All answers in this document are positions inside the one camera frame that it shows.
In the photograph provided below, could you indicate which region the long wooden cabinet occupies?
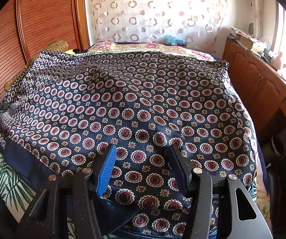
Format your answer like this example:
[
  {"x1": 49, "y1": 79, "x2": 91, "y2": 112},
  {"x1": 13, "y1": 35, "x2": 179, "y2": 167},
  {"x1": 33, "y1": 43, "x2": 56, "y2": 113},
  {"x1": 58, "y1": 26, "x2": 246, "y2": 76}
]
[{"x1": 223, "y1": 39, "x2": 286, "y2": 154}]

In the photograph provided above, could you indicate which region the pink bottle on cabinet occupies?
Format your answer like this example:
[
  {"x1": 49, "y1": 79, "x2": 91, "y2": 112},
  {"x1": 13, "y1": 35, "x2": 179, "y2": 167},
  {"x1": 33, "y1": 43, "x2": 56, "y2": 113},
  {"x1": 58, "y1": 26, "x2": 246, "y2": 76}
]
[{"x1": 272, "y1": 51, "x2": 283, "y2": 70}]

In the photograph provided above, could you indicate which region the blue tissue box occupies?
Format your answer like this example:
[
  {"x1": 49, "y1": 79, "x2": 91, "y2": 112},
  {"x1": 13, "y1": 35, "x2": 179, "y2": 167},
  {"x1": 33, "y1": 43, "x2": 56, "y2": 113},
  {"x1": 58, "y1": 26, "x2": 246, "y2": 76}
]
[{"x1": 165, "y1": 35, "x2": 187, "y2": 47}]

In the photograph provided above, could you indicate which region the sheer circle pattern curtain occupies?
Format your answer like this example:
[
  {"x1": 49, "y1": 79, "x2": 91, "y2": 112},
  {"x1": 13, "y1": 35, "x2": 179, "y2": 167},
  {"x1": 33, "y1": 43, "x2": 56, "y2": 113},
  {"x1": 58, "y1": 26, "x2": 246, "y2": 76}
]
[{"x1": 86, "y1": 0, "x2": 228, "y2": 46}]

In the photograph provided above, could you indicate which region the palm leaf print sheet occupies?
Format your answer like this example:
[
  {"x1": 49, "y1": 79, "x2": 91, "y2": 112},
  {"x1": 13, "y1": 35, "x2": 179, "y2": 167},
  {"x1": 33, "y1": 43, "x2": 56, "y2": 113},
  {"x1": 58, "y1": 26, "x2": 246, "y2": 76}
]
[{"x1": 0, "y1": 124, "x2": 76, "y2": 239}]

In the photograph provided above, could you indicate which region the gold brown folded blanket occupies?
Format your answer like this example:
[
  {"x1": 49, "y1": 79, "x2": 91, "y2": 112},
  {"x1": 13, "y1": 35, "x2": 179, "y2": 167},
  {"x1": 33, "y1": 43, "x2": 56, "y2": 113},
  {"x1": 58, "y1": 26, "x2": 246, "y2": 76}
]
[{"x1": 4, "y1": 40, "x2": 69, "y2": 92}]

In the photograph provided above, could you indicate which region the cardboard box on cabinet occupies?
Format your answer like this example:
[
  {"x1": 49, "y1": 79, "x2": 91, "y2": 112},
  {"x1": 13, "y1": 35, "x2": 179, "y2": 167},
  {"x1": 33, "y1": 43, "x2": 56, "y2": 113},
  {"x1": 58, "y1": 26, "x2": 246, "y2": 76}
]
[{"x1": 231, "y1": 26, "x2": 257, "y2": 50}]

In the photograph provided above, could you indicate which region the floral quilt bedspread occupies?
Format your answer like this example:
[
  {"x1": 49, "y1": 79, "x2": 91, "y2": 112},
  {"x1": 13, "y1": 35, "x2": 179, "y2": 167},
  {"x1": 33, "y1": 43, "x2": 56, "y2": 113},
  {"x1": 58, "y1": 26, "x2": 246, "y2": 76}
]
[{"x1": 83, "y1": 42, "x2": 218, "y2": 62}]

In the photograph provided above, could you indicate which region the navy patterned silk garment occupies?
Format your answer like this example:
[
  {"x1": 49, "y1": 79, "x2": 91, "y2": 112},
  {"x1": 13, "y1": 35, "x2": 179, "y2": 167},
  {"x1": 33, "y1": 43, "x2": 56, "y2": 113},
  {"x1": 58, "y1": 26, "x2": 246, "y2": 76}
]
[{"x1": 0, "y1": 50, "x2": 257, "y2": 238}]

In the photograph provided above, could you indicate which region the wooden slatted wardrobe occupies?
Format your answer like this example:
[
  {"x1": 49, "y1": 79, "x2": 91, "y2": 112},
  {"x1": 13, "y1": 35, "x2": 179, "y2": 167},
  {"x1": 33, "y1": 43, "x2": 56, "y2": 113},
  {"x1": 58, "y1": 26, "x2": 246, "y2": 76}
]
[{"x1": 0, "y1": 0, "x2": 90, "y2": 102}]

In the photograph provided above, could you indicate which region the yellow Pikachu plush toy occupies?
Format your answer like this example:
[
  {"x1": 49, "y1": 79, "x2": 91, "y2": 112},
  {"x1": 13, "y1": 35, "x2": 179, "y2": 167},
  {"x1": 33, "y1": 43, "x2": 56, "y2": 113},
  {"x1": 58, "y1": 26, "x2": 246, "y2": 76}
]
[{"x1": 65, "y1": 49, "x2": 81, "y2": 55}]

